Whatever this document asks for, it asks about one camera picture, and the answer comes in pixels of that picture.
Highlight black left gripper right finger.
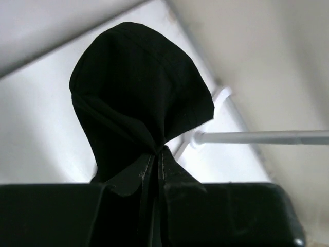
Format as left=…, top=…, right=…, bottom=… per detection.
left=158, top=146, right=204, bottom=246

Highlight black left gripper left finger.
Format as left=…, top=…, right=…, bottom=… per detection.
left=89, top=154, right=157, bottom=246

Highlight black trousers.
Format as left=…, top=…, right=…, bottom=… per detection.
left=69, top=22, right=214, bottom=183

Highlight white metal clothes rack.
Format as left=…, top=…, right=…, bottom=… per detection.
left=177, top=86, right=329, bottom=157

